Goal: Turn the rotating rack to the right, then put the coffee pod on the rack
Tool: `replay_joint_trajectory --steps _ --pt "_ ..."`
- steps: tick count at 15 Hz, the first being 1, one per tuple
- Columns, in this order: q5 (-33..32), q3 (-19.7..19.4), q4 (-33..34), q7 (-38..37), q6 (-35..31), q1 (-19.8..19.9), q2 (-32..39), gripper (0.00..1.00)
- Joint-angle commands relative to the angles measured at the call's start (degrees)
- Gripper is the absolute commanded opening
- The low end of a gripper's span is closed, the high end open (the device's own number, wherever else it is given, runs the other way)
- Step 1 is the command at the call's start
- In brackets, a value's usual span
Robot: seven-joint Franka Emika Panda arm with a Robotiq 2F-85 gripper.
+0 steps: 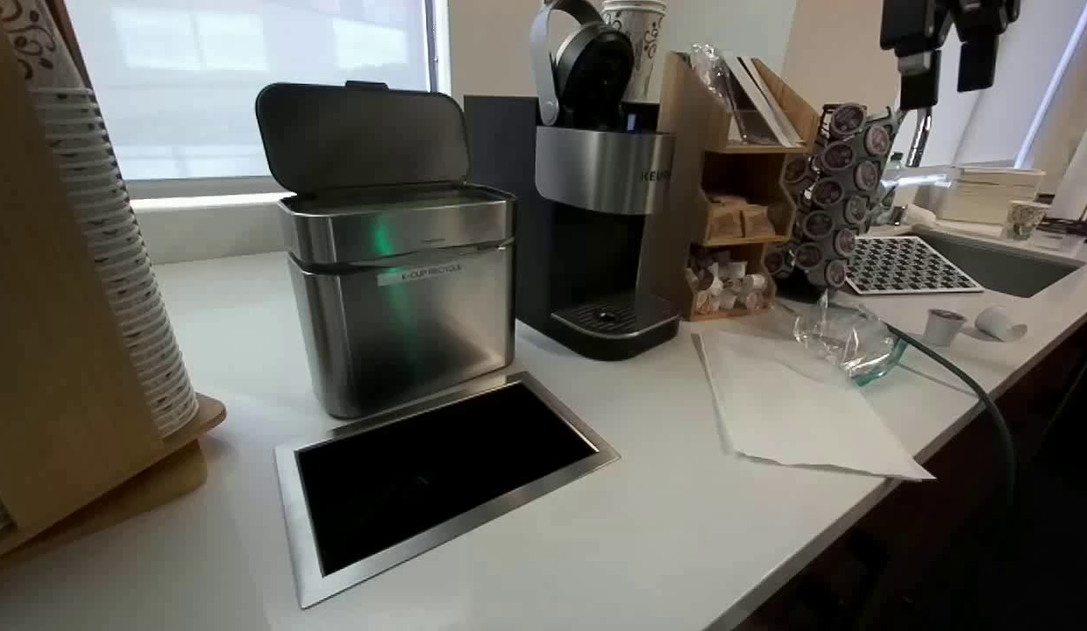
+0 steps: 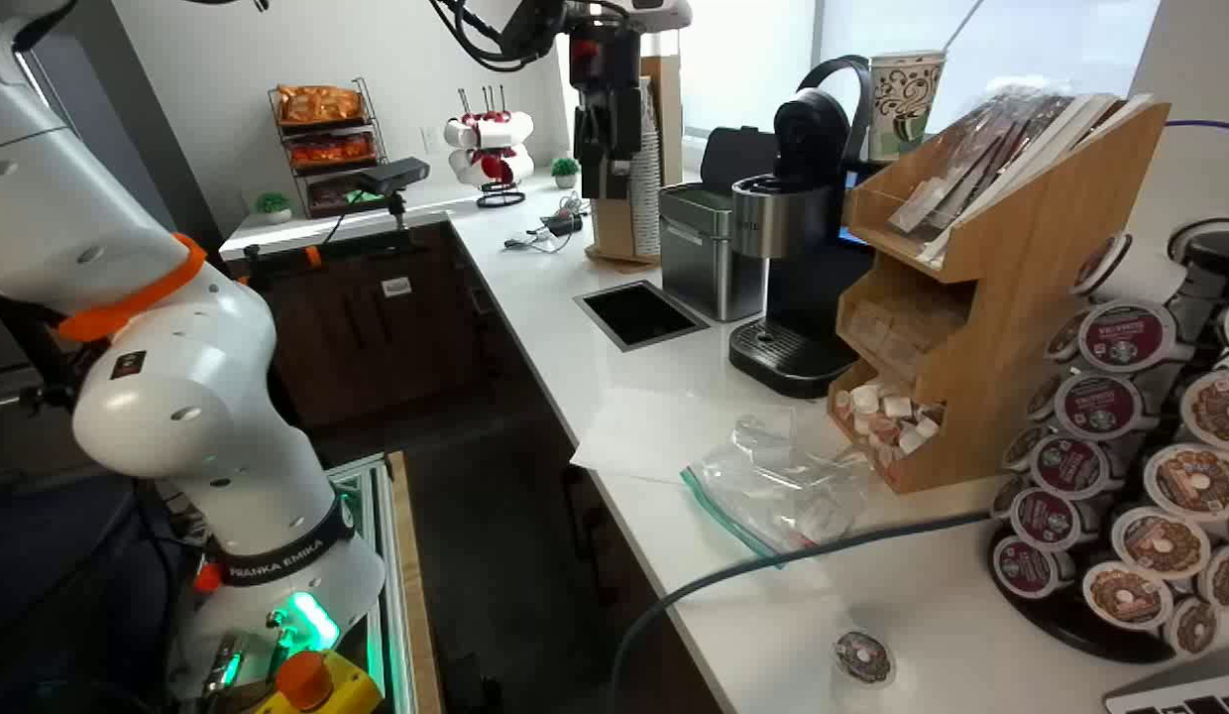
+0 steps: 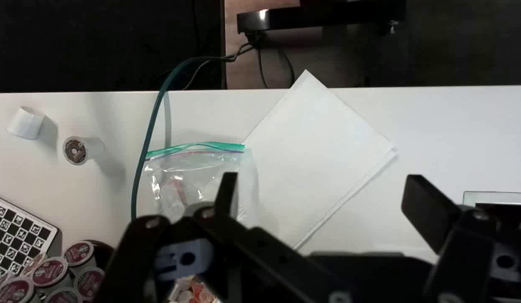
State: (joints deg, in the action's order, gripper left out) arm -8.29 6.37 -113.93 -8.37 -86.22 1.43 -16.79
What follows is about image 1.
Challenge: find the white paper sheet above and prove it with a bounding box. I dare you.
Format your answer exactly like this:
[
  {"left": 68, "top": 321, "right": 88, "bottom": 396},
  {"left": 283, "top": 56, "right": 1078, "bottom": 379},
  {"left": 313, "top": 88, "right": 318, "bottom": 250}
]
[{"left": 693, "top": 328, "right": 930, "bottom": 480}]

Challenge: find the chrome sink faucet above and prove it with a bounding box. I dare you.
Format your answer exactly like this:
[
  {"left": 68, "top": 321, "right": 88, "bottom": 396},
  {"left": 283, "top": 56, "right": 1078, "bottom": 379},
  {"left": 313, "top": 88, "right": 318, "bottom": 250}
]
[{"left": 882, "top": 107, "right": 949, "bottom": 189}]

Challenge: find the wooden cup dispenser stand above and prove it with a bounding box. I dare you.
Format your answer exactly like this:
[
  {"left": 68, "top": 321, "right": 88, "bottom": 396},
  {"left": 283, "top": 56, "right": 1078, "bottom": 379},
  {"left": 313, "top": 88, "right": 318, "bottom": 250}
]
[{"left": 0, "top": 0, "right": 223, "bottom": 569}]

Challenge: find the stack of paper cups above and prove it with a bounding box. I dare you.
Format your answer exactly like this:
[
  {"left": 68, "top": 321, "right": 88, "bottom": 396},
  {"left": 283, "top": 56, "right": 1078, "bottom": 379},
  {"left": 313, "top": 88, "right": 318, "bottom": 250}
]
[{"left": 0, "top": 0, "right": 205, "bottom": 443}]

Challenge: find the wooden condiment organizer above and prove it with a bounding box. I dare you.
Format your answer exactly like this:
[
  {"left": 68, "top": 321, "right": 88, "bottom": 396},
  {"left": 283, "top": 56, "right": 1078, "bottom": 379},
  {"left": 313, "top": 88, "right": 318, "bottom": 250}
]
[{"left": 638, "top": 51, "right": 818, "bottom": 320}]

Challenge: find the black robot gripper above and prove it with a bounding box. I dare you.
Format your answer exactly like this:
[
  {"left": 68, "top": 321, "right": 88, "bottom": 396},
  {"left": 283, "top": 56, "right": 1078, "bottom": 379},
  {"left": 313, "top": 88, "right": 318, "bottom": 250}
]
[{"left": 880, "top": 0, "right": 1022, "bottom": 107}]

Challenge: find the stainless steel trash bin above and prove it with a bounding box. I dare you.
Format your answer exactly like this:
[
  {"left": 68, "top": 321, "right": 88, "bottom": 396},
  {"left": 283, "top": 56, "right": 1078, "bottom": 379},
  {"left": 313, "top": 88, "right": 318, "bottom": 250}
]
[{"left": 255, "top": 81, "right": 514, "bottom": 420}]

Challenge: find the checkerboard calibration board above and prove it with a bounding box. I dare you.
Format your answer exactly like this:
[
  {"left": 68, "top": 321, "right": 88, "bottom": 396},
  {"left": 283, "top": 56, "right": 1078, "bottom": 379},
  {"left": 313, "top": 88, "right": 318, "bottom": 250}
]
[{"left": 849, "top": 233, "right": 981, "bottom": 299}]

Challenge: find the patterned paper cup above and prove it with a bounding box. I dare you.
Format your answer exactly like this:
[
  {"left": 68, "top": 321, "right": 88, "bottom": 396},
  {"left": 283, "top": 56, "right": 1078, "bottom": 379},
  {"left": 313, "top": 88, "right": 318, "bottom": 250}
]
[{"left": 603, "top": 0, "right": 666, "bottom": 100}]

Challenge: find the black silver coffee machine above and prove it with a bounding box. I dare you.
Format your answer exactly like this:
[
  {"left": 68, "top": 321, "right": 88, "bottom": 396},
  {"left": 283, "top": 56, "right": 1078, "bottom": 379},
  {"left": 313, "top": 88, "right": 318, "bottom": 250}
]
[{"left": 464, "top": 0, "right": 679, "bottom": 361}]

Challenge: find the white box by sink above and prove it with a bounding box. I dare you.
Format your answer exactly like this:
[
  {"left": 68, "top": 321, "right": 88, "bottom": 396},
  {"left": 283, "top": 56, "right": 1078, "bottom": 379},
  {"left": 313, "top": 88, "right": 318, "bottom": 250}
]
[{"left": 937, "top": 168, "right": 1044, "bottom": 225}]

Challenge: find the black rotating pod rack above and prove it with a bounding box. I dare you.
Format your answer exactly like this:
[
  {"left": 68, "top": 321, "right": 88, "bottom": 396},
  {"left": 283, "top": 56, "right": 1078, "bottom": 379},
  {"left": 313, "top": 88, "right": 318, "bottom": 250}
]
[{"left": 768, "top": 104, "right": 898, "bottom": 300}]

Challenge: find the white coffee pod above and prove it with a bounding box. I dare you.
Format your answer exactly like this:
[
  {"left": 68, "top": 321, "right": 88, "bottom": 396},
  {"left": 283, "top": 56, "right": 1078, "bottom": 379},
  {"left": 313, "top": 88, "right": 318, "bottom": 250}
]
[
  {"left": 974, "top": 309, "right": 1029, "bottom": 339},
  {"left": 926, "top": 309, "right": 964, "bottom": 347}
]

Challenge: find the white coffee pod lying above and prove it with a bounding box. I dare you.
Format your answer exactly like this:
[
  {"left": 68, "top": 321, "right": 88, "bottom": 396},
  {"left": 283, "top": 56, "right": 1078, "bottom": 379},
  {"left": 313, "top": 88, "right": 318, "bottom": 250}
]
[{"left": 974, "top": 309, "right": 1029, "bottom": 339}]

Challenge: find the steel framed counter opening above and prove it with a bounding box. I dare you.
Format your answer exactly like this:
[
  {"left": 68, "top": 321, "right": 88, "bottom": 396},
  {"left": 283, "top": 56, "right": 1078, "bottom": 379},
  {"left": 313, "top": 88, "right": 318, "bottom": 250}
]
[{"left": 274, "top": 371, "right": 612, "bottom": 611}]

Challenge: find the dark green cable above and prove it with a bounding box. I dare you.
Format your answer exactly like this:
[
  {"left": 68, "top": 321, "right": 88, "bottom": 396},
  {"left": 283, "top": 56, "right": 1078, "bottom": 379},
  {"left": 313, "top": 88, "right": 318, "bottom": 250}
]
[{"left": 880, "top": 321, "right": 1022, "bottom": 517}]

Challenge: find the clear glass bowl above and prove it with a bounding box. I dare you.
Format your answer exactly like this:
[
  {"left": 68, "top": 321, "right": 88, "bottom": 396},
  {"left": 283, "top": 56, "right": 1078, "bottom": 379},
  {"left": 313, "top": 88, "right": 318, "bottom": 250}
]
[{"left": 791, "top": 293, "right": 905, "bottom": 385}]

